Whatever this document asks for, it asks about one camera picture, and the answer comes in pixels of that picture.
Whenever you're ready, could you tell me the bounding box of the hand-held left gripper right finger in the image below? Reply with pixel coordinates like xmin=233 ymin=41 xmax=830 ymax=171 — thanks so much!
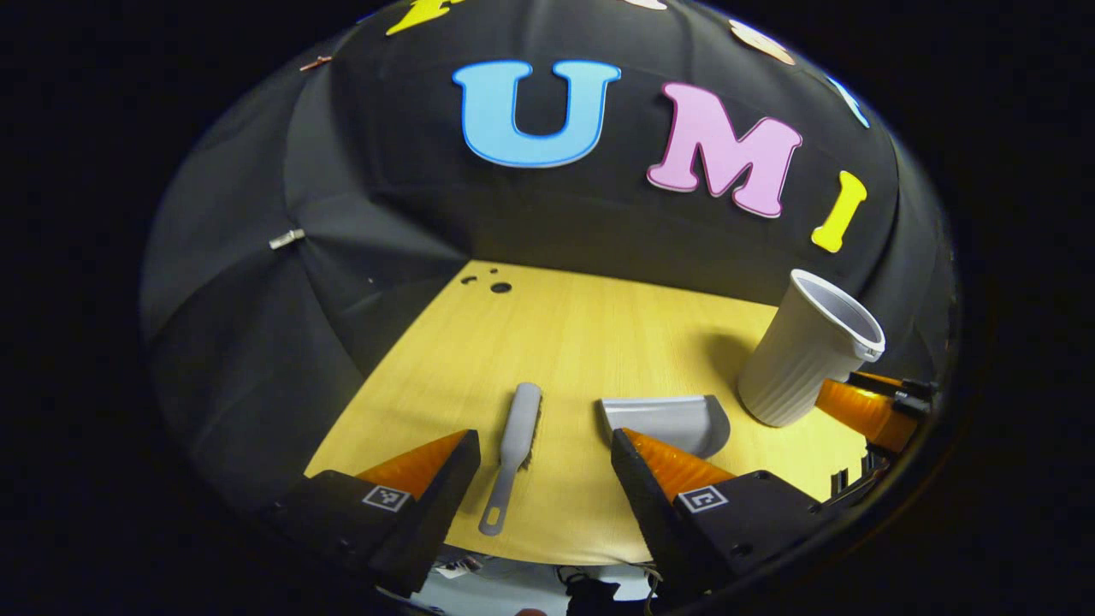
xmin=610 ymin=426 xmax=835 ymax=604

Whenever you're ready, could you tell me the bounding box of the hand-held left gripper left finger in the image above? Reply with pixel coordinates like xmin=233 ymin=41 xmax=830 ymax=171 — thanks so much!
xmin=269 ymin=428 xmax=482 ymax=598

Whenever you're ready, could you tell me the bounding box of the white ribbed garbage bin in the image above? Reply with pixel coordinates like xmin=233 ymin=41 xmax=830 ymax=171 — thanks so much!
xmin=737 ymin=269 xmax=887 ymax=428

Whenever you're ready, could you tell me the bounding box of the grey dustpan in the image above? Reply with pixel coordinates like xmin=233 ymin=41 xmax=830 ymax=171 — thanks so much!
xmin=596 ymin=394 xmax=732 ymax=460

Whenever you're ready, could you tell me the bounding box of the small grey broom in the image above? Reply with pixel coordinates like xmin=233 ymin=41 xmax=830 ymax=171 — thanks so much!
xmin=477 ymin=382 xmax=544 ymax=537

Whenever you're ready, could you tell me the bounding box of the wooden desktop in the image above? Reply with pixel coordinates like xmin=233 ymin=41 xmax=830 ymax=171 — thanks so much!
xmin=304 ymin=259 xmax=869 ymax=567

